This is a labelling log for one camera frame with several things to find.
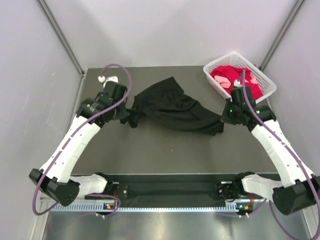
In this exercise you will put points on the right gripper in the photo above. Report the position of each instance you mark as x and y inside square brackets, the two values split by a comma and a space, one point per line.
[225, 117]

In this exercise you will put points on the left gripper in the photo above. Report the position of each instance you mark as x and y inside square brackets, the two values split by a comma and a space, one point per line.
[123, 113]

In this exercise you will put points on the black t shirt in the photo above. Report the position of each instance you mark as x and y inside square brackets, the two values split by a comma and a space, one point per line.
[166, 103]

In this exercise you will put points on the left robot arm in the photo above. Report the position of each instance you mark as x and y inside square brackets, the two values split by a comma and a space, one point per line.
[54, 178]

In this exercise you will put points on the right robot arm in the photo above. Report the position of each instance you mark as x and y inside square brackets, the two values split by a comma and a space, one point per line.
[298, 186]

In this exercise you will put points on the pink t shirt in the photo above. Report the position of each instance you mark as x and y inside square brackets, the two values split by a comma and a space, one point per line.
[223, 81]

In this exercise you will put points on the red t shirt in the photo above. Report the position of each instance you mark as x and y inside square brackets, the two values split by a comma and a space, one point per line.
[234, 73]

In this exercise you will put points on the white plastic basket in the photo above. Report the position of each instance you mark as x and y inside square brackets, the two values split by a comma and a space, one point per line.
[237, 60]

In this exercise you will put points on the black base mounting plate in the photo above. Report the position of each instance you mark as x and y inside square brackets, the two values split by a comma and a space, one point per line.
[168, 190]

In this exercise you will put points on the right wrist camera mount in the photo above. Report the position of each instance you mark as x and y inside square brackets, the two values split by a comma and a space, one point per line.
[238, 83]

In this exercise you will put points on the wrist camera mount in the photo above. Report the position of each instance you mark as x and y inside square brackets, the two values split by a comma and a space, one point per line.
[104, 80]
[238, 83]

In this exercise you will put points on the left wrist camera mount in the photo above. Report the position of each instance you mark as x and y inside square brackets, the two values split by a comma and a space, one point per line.
[104, 80]

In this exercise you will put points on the right aluminium frame post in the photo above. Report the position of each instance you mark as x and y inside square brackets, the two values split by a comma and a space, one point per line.
[297, 6]

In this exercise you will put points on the aluminium frame post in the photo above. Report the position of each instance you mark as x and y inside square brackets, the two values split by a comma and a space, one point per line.
[60, 35]
[297, 6]

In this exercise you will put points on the left aluminium frame post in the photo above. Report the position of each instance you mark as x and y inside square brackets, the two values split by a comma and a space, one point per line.
[60, 35]

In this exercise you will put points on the slotted cable duct rail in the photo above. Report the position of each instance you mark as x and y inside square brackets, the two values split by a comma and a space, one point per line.
[109, 207]

